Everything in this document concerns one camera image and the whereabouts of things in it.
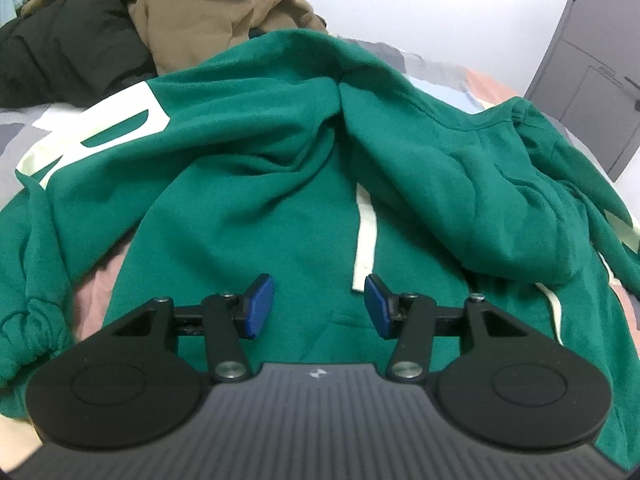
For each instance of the patchwork bed blanket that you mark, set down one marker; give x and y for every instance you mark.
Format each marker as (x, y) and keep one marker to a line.
(450, 72)

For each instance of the brown coat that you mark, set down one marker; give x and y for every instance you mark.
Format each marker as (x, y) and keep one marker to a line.
(190, 15)

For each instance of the black jacket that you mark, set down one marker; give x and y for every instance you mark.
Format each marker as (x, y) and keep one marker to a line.
(65, 45)

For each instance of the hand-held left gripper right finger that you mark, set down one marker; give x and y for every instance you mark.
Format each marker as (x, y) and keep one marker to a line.
(379, 305)

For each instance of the green hoodie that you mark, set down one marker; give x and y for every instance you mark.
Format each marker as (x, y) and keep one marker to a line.
(250, 160)

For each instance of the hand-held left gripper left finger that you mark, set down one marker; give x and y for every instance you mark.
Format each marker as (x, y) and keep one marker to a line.
(260, 305)

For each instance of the grey door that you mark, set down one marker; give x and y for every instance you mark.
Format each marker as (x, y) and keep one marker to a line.
(590, 35)

